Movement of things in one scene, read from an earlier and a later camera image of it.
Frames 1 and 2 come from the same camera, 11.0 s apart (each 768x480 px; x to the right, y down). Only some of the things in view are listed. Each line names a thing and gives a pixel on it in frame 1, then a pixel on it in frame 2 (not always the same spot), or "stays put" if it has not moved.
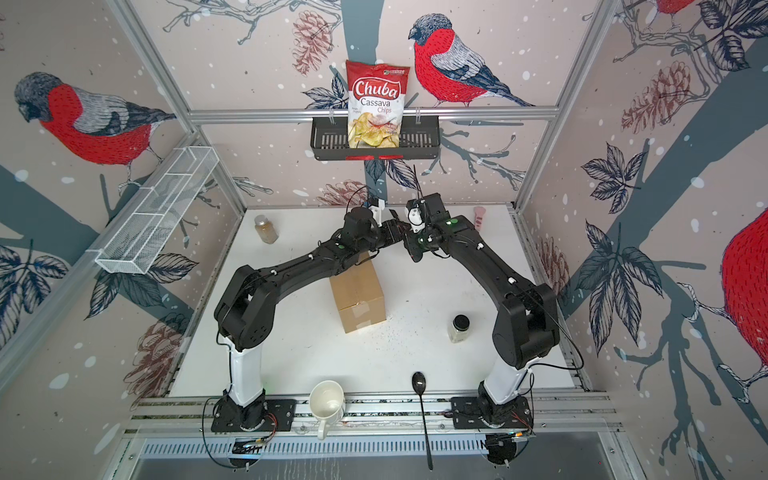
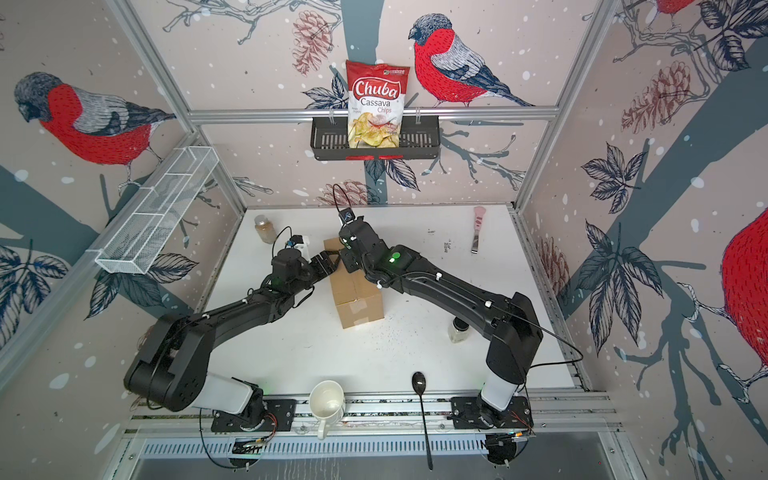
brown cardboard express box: x=359 y=294 stays put
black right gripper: x=413 y=243 -> x=351 y=255
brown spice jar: x=265 y=229 stays put
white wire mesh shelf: x=144 y=230 stays put
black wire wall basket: x=419 y=138 stays put
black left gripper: x=392 y=231 -> x=317 y=263
